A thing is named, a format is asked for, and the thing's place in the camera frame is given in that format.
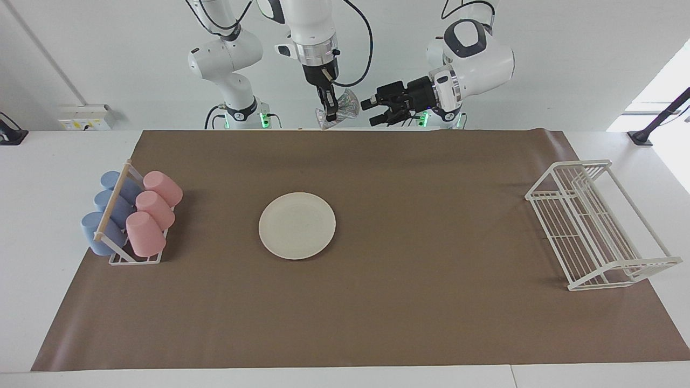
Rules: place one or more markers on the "black table clamp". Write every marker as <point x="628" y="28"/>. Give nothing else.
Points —
<point x="11" y="134"/>

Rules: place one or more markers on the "brown table mat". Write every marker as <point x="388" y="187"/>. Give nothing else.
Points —
<point x="404" y="312"/>

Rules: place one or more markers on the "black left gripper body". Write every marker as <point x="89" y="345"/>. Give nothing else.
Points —
<point x="421" y="94"/>

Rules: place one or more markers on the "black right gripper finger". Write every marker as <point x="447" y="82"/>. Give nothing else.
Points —
<point x="325" y="105"/>
<point x="335" y="108"/>

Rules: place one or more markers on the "white wall socket box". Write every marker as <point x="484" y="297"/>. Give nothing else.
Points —
<point x="83" y="117"/>

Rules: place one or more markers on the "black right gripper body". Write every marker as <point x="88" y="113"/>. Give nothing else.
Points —
<point x="321" y="73"/>

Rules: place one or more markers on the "cream round plate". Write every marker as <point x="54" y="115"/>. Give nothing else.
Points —
<point x="296" y="225"/>

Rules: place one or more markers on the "blue plastic cup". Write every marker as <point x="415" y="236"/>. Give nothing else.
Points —
<point x="105" y="200"/>
<point x="92" y="231"/>
<point x="111" y="179"/>

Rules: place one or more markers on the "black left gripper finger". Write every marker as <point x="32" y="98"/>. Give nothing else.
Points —
<point x="392" y="117"/>
<point x="385" y="95"/>

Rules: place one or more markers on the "black stand with clamp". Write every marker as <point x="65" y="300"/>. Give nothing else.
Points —
<point x="660" y="118"/>

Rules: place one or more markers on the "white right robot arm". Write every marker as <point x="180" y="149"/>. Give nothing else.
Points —
<point x="226" y="59"/>

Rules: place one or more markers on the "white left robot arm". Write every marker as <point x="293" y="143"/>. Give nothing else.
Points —
<point x="480" y="59"/>

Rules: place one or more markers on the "pink plastic cup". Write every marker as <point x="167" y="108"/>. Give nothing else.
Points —
<point x="144" y="234"/>
<point x="156" y="210"/>
<point x="163" y="187"/>

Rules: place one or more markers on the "white cup holder rack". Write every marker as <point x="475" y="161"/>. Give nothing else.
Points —
<point x="112" y="207"/>

